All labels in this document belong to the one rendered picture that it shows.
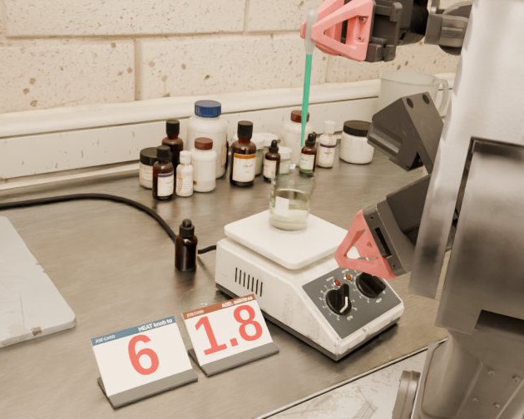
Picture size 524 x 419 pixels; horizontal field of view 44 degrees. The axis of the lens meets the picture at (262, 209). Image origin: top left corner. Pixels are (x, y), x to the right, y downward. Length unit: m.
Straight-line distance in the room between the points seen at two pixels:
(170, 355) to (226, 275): 0.15
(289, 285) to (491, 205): 0.50
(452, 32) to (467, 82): 0.57
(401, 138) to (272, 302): 0.27
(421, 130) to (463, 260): 0.34
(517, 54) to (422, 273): 0.09
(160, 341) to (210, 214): 0.38
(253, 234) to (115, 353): 0.22
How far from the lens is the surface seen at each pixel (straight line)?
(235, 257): 0.77
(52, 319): 0.76
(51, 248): 0.92
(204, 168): 1.08
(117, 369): 0.66
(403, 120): 0.56
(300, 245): 0.75
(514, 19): 0.27
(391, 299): 0.78
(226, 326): 0.71
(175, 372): 0.68
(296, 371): 0.70
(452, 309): 0.26
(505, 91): 0.25
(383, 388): 0.70
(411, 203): 0.56
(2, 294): 0.81
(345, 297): 0.71
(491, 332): 0.28
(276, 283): 0.73
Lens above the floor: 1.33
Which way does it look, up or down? 24 degrees down
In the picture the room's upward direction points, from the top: 5 degrees clockwise
